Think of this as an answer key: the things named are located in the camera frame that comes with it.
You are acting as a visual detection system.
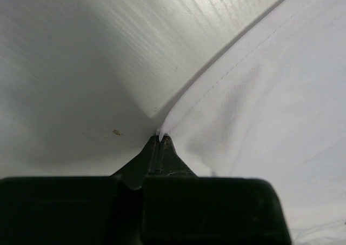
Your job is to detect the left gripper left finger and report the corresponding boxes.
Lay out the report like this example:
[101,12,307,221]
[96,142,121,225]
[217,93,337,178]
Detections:
[1,136,159,244]

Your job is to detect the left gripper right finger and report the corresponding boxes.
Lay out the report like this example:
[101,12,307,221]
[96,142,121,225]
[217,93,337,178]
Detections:
[141,136,292,244]

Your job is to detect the white t shirt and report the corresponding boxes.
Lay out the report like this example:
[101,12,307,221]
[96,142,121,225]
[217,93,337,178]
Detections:
[160,0,345,244]

